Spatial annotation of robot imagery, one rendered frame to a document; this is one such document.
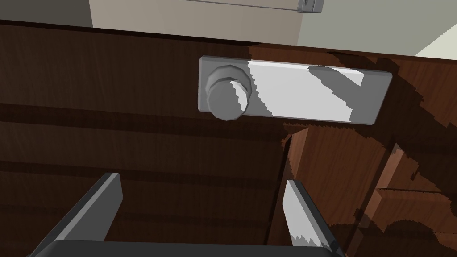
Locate grey door hinge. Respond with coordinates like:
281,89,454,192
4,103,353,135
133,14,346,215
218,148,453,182
297,0,325,14

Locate grey round door knob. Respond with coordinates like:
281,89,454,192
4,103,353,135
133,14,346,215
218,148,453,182
198,55,393,126

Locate brown wooden door leaf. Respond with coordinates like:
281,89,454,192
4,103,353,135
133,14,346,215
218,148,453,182
0,19,457,257

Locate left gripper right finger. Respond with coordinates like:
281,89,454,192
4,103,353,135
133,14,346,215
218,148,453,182
282,179,344,256

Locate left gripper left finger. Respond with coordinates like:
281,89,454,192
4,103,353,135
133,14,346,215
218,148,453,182
31,173,124,256

